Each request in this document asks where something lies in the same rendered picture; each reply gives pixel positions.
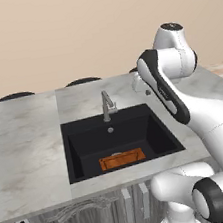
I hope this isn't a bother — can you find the black round stool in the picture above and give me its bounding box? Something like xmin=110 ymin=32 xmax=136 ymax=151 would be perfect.
xmin=64 ymin=74 xmax=104 ymax=88
xmin=127 ymin=66 xmax=140 ymax=74
xmin=0 ymin=90 xmax=36 ymax=103

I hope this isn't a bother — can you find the grey wood plain cupboard door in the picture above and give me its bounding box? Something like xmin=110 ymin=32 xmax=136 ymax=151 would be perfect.
xmin=129 ymin=175 xmax=174 ymax=223

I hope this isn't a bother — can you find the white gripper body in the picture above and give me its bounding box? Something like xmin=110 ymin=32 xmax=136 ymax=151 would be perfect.
xmin=130 ymin=69 xmax=154 ymax=98

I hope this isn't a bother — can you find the orange wooden cutting board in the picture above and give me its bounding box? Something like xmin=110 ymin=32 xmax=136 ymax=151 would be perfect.
xmin=97 ymin=146 xmax=149 ymax=173

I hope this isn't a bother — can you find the pale grey cupboard handle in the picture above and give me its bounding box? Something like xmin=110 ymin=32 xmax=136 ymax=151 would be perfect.
xmin=137 ymin=181 xmax=154 ymax=221
xmin=120 ymin=187 xmax=135 ymax=223

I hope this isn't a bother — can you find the grey metal sink faucet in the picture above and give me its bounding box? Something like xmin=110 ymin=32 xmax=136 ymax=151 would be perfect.
xmin=98 ymin=88 xmax=121 ymax=124

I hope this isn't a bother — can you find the black sink basin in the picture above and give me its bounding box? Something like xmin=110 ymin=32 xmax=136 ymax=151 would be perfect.
xmin=59 ymin=97 xmax=190 ymax=186

